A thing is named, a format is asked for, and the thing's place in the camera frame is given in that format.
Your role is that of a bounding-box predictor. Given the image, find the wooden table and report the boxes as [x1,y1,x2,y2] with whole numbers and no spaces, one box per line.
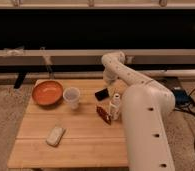
[8,79,128,169]

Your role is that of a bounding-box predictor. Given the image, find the white rectangular sponge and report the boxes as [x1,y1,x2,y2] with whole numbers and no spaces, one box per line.
[46,126,65,147]

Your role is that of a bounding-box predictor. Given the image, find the small white bottle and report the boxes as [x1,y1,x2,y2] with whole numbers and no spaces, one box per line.
[109,93,121,120]

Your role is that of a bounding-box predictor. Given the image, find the black cables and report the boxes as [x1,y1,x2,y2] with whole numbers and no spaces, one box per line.
[172,75,195,166]

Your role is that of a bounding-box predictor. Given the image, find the red brown snack bar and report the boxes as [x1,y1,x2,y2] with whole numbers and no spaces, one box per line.
[96,106,111,124]

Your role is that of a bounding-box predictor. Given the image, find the black eraser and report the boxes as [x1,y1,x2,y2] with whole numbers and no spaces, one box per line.
[95,88,109,101]

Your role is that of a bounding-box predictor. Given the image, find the orange bowl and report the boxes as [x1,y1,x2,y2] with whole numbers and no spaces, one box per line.
[32,81,63,106]

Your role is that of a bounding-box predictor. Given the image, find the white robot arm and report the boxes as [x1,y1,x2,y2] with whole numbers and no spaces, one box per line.
[101,51,175,171]

